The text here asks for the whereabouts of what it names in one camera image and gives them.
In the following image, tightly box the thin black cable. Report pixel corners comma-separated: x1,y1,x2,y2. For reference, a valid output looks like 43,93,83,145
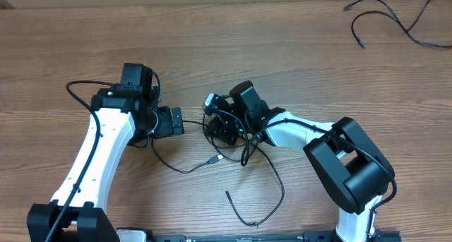
341,0,452,49
203,114,286,228

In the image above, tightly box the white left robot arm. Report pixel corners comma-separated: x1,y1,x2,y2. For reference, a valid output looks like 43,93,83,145
27,63,184,241

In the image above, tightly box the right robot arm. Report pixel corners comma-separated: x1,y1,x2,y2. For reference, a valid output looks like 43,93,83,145
203,80,401,241

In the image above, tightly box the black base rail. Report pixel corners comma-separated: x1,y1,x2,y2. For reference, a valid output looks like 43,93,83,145
112,227,402,242

